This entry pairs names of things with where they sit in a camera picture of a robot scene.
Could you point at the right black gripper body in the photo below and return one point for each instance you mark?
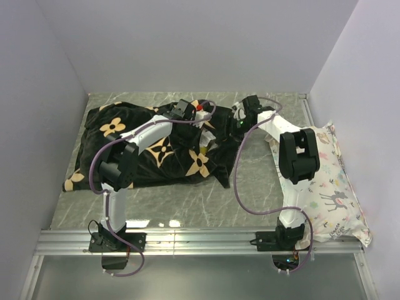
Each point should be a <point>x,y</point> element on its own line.
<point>238,129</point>

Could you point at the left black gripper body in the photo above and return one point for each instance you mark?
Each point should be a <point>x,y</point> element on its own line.
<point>189,135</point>

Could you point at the black floral pillowcase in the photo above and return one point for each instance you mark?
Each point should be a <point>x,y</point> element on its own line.
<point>164,163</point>

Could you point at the white pillow yellow edge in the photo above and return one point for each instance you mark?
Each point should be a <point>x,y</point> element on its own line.
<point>207,142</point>

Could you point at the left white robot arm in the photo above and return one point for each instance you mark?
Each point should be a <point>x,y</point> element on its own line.
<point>115,165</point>

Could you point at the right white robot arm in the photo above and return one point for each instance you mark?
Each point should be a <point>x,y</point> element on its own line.
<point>298,163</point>

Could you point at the patterned white pillow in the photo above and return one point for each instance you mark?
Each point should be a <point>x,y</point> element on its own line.
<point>329,199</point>

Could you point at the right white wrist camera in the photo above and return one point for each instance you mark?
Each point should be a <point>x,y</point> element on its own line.
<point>238,111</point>

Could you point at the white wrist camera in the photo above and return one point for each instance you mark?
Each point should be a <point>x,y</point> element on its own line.
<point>201,116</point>
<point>238,111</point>

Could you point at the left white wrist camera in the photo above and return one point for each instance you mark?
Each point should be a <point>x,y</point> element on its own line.
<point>201,116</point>

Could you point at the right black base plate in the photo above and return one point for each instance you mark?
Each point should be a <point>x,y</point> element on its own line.
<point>266,241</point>

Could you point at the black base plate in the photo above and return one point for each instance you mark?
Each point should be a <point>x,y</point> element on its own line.
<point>266,241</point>
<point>101,244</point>

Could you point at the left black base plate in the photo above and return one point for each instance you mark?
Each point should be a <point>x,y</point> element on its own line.
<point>101,244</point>

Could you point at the aluminium mounting rail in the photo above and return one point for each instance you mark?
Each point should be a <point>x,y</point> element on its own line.
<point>191,242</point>

